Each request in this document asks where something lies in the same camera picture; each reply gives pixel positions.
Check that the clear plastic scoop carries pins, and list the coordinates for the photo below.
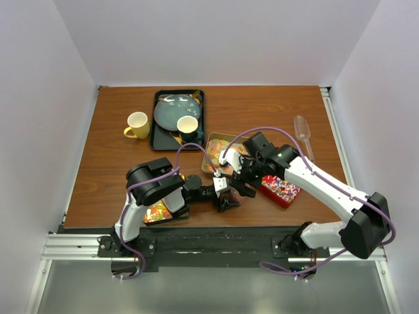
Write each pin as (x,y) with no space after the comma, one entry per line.
(302,133)

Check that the glass goblet jar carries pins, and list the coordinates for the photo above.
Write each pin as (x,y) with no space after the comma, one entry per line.
(235,198)

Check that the gold tin of star candies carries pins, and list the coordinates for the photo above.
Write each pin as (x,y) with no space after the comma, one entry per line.
(165,200)

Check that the red tin of lollipops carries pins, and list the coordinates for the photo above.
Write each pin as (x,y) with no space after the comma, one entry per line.
(281,192)

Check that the dark green cup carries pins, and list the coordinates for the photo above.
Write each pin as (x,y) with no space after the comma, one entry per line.
(188,129)

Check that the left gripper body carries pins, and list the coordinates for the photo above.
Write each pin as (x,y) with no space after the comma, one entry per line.
(220,204)

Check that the yellow mug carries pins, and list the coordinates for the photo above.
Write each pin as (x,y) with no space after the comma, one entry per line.
(138,126)

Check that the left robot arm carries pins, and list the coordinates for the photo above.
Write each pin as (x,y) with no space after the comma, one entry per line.
(126,230)

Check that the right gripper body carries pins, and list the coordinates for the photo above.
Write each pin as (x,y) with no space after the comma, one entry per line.
(251,173)

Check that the silver tin of gummies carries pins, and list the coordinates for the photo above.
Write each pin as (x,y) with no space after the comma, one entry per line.
(216,143)

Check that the aluminium frame rail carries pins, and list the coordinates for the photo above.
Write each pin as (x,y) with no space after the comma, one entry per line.
(312,283)

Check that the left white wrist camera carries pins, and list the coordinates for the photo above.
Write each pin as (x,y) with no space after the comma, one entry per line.
(220,184)

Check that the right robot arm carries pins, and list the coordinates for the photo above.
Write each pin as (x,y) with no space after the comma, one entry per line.
(364,219)

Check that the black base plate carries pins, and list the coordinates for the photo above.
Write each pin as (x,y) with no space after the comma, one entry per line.
(211,247)

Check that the dark teal plate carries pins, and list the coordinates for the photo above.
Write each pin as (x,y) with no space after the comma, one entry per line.
(173,107)

